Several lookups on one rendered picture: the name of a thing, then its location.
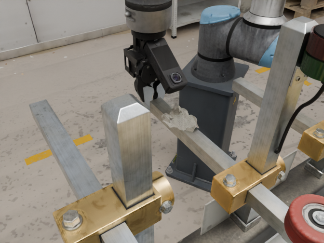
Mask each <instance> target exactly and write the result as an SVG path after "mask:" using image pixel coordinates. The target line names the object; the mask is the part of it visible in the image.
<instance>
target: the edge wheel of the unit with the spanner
mask: <svg viewBox="0 0 324 243"><path fill-rule="evenodd" d="M284 228H285V231H286V234H287V236H288V237H289V239H290V240H291V241H292V243H324V197H323V196H320V195H314V194H305V195H301V196H298V197H297V198H295V199H294V200H293V201H292V202H291V204H290V206H289V209H288V211H287V213H286V215H285V218H284Z"/></svg>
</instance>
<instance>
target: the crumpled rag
mask: <svg viewBox="0 0 324 243"><path fill-rule="evenodd" d="M162 121H163V122H165V123H166V124H167V125H168V126H169V127H170V128H172V127H176V128H178V129H180V130H183V131H184V130H186V131H187V130H188V131H190V132H193V131H194V129H195V128H196V127H197V128H199V127H198V125H197V119H196V117H195V116H193V115H189V113H188V111H187V110H186V109H185V108H181V107H180V106H177V108H173V109H171V112H170V114H167V113H164V114H163V115H162Z"/></svg>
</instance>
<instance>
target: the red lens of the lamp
mask: <svg viewBox="0 0 324 243"><path fill-rule="evenodd" d="M316 26H318V25H315V26H313V27H312V28H311V31H310V35H309V38H308V41H307V44H306V51H307V52H308V53H309V54H311V55H312V56H314V57H316V58H318V59H321V60H323V61H324V38H321V37H319V36H318V35H317V34H316V33H314V31H313V30H314V28H315V27H316Z"/></svg>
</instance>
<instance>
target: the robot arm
mask: <svg viewBox="0 0 324 243"><path fill-rule="evenodd" d="M285 3H286V0H252V3H251V8H250V10H249V11H247V12H246V13H245V14H244V15H243V17H240V14H241V12H240V9H239V8H237V7H235V6H228V5H217V6H212V7H208V8H206V9H204V10H203V11H202V13H201V19H200V28H199V40H198V52H197V56H196V58H195V60H194V62H193V64H192V68H191V72H192V74H193V76H195V77H196V78H198V79H200V80H202V81H205V82H211V83H221V82H226V81H229V80H231V79H232V78H233V77H234V76H235V72H236V67H235V63H234V59H233V58H237V59H240V60H243V61H246V62H249V63H252V64H255V65H258V66H262V67H266V68H271V64H272V60H273V56H274V52H275V48H276V44H277V40H278V37H279V33H280V29H281V25H282V24H284V23H286V22H287V19H286V18H285V16H284V15H283V12H284V7H285ZM124 16H125V17H126V24H127V27H128V28H130V29H131V34H132V36H133V45H130V47H129V48H125V49H123V51H124V65H125V70H126V71H127V72H128V73H129V74H130V75H131V76H132V77H133V78H136V80H135V82H134V87H135V91H136V93H137V95H138V96H139V97H140V100H141V102H142V103H143V105H144V106H145V107H146V108H147V109H149V110H150V101H152V100H154V99H157V98H162V99H163V98H164V96H165V94H166V93H167V94H171V93H174V92H177V91H180V90H182V89H183V88H184V87H185V86H186V85H187V84H188V80H187V79H186V77H185V75H184V73H183V71H182V69H181V68H180V66H179V64H178V62H177V60H176V58H175V57H174V55H173V53H172V51H171V49H170V47H169V45H168V44H167V42H166V40H165V38H163V37H164V36H165V34H166V30H167V29H168V28H169V27H170V26H171V20H172V0H125V14H124ZM130 49H132V50H130ZM126 57H127V58H128V66H129V67H128V66H127V65H126ZM152 95H153V99H152Z"/></svg>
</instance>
